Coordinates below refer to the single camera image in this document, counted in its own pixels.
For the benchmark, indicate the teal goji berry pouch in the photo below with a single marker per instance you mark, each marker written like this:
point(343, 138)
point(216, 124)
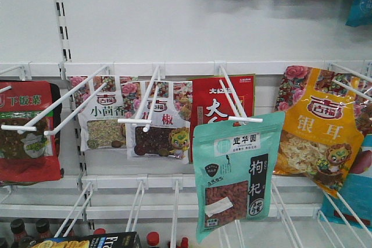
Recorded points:
point(233, 167)

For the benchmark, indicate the black cracker box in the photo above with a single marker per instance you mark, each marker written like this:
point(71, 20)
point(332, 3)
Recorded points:
point(107, 240)

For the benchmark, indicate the red tea packet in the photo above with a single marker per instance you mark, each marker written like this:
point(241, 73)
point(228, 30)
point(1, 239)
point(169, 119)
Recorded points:
point(209, 102)

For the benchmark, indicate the white peppercorn spice packet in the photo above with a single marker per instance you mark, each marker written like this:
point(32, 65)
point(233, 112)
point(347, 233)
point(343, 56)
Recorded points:
point(168, 107)

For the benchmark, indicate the white fennel seed packet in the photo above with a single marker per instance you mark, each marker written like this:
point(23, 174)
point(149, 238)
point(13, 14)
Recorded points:
point(98, 120)

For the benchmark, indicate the white slotted shelf upright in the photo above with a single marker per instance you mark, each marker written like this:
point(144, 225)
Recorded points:
point(71, 157)

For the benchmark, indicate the white lower hook left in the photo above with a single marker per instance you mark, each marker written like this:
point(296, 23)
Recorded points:
point(77, 210)

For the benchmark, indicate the red cap bottle centre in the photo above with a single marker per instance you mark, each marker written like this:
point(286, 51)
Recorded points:
point(153, 239)

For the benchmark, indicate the yellow white fungus packet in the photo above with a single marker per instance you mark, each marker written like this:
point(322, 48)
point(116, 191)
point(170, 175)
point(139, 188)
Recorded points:
point(327, 116)

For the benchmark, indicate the white lower hook right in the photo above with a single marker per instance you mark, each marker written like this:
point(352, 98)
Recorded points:
point(285, 217)

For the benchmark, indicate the red cap sauce bottle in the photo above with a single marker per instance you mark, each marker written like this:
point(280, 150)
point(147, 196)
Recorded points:
point(99, 231)

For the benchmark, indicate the red pickled vegetable packet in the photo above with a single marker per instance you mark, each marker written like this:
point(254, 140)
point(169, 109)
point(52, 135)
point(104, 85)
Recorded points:
point(32, 156)

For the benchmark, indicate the white display hook far left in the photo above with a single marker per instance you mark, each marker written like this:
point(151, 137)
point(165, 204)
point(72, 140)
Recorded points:
point(23, 71)

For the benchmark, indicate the dark sauce bottle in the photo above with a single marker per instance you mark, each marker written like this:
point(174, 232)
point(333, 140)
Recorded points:
point(18, 229)
point(43, 228)

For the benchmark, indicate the blue snack bag right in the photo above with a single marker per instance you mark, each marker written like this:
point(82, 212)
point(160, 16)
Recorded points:
point(356, 191)

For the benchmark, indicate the teal bag upper right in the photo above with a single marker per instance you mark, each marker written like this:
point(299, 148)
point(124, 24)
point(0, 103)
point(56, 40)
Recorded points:
point(360, 13)

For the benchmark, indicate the dark sauce bottle left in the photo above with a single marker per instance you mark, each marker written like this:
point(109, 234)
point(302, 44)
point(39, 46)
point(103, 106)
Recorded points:
point(18, 229)

